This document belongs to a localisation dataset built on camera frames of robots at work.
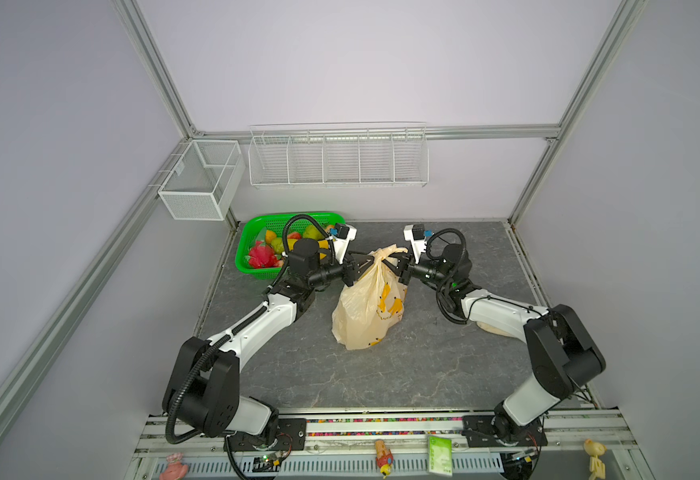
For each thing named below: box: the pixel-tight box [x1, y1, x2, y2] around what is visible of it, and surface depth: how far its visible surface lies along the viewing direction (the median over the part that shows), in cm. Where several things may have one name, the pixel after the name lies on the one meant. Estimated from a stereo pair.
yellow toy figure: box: [584, 438, 607, 480], surface depth 71 cm
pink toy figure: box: [159, 452, 188, 480], surface depth 69 cm
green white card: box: [428, 435, 453, 476], surface depth 71 cm
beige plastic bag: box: [331, 244, 408, 350], surface depth 77 cm
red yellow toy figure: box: [375, 440, 394, 479], surface depth 70 cm
